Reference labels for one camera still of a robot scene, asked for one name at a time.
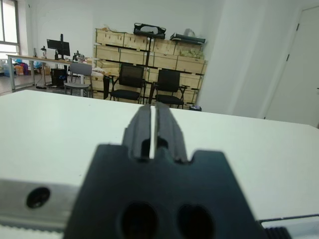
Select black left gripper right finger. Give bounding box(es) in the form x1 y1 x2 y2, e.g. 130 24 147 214
155 102 188 162

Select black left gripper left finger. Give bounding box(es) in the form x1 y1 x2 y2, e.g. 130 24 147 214
123 104 152 160

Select black mesh office chair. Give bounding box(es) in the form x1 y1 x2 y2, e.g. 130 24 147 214
149 69 192 110
103 63 148 105

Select white bag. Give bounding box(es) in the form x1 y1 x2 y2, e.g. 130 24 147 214
91 66 112 77

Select black stand pole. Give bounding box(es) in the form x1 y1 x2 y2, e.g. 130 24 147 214
146 36 154 73

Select grey plastic chair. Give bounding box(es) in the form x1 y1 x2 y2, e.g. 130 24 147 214
64 62 94 98

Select yellow-green packing bag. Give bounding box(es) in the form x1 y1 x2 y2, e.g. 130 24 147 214
178 47 204 60

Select dark desktop device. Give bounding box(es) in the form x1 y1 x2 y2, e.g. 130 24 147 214
73 50 86 62

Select black computer tower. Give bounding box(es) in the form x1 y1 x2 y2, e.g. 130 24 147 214
50 68 68 87

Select black flat tray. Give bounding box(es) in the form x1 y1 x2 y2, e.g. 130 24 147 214
169 32 208 45

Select black carry case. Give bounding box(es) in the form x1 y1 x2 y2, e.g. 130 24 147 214
133 22 167 40

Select black computer monitor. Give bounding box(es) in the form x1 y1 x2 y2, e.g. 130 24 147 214
46 33 71 61

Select wooden desk white legs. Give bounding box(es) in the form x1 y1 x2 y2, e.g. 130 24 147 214
6 53 73 91

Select colourful bags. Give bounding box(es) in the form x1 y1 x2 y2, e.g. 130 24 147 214
13 58 30 75

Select white door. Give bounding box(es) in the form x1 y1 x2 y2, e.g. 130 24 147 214
264 4 319 129

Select clear water jug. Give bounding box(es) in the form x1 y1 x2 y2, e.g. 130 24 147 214
3 62 13 78

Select window with grey frame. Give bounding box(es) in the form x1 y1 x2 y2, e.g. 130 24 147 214
0 0 20 54

